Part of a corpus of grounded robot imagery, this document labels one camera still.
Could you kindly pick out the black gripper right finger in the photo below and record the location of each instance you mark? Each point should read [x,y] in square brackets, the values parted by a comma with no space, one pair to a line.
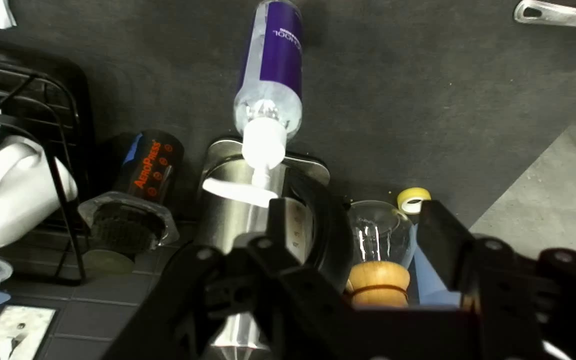
[529,306]

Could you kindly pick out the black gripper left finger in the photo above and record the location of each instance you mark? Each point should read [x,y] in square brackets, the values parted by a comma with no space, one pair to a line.
[234,306]

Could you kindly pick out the purple label pump bottle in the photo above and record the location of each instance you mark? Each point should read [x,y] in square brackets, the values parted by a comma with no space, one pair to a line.
[270,73]

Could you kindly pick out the black coffee press cylinder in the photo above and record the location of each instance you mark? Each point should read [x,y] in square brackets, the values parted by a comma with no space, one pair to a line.
[144,193]

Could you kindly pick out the stainless steel electric kettle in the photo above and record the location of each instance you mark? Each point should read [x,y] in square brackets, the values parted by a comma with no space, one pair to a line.
[234,221]

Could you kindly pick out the glass carafe with wooden collar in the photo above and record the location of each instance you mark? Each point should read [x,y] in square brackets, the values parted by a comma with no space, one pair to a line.
[378,266]

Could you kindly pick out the yellow tape roll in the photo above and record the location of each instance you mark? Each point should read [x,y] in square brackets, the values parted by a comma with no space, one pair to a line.
[413,198]

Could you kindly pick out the white wall outlet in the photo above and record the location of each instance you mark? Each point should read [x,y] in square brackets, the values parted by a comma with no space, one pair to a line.
[15,332]

